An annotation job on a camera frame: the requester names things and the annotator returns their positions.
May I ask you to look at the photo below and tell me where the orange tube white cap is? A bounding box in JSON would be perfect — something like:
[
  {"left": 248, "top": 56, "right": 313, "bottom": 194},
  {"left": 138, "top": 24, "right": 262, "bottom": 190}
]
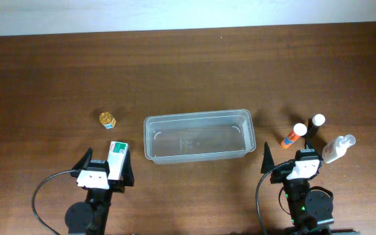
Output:
[{"left": 281, "top": 123, "right": 307, "bottom": 149}]

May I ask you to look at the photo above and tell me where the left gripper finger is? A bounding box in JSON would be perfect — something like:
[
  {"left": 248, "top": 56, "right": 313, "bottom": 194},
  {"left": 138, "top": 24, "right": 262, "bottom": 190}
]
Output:
[
  {"left": 72, "top": 148, "right": 93, "bottom": 170},
  {"left": 121, "top": 151, "right": 134, "bottom": 187}
]

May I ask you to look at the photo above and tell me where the clear plastic container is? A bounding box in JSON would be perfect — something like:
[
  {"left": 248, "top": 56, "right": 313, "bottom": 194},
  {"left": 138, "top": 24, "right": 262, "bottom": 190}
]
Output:
[{"left": 144, "top": 109, "right": 257, "bottom": 165}]

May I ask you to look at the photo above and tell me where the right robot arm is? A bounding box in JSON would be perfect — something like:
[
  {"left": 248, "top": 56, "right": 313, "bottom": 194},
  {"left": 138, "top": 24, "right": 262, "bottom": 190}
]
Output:
[{"left": 255, "top": 140, "right": 334, "bottom": 234}]

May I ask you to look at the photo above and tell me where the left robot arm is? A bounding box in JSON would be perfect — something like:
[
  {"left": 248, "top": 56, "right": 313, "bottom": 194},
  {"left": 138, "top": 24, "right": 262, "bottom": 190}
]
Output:
[{"left": 65, "top": 148, "right": 134, "bottom": 234}]

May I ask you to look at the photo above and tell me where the white green medicine box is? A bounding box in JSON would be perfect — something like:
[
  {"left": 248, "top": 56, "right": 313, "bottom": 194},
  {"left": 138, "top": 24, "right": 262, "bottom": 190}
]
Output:
[{"left": 107, "top": 141, "right": 129, "bottom": 180}]

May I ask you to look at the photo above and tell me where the gold lid small jar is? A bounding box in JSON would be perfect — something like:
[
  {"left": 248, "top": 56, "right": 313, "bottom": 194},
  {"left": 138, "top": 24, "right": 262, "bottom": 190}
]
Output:
[{"left": 99, "top": 112, "right": 116, "bottom": 129}]

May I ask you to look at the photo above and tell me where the white spray bottle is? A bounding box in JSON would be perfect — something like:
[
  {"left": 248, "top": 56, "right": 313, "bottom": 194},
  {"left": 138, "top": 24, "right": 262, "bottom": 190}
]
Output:
[{"left": 322, "top": 134, "right": 356, "bottom": 163}]

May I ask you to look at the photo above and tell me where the dark bottle white cap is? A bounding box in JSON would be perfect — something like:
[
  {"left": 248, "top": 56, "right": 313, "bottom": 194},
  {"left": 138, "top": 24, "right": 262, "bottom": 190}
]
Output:
[{"left": 303, "top": 114, "right": 326, "bottom": 138}]

